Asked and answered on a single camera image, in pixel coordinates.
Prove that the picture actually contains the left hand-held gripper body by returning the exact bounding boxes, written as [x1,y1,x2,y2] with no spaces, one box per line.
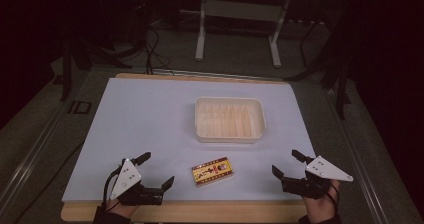
[109,158,165,207]

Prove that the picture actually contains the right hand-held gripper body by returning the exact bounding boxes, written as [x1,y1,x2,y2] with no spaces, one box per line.
[281,155,354,200]

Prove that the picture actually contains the yellow and red snack packet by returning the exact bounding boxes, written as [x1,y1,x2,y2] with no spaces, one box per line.
[191,156,234,188]

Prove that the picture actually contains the white plastic container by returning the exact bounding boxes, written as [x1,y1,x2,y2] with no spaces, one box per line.
[194,96,267,144]

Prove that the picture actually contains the person's right hand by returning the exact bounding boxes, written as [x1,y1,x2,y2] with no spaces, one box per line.
[302,179,341,224]

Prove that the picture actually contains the person's left hand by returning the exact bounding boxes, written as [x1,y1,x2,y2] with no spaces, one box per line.
[105,198,140,219]

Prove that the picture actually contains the black metal stand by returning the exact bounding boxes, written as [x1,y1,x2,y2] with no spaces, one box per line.
[60,37,74,102]
[283,3,354,120]

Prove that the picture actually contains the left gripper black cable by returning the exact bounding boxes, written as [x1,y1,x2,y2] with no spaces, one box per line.
[102,167,124,213]

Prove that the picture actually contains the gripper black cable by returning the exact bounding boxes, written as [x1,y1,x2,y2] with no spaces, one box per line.
[325,182,340,208]
[102,167,124,213]

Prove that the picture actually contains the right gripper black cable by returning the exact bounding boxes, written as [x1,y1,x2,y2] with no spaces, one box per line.
[325,182,340,208]

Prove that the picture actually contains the black floor bracket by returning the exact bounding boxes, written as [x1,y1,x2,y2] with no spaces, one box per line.
[67,100,92,115]

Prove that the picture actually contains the black cables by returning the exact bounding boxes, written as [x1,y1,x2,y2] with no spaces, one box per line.
[143,27,175,76]

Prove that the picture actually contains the white metal desk frame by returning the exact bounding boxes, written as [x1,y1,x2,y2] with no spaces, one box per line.
[194,0,294,69]

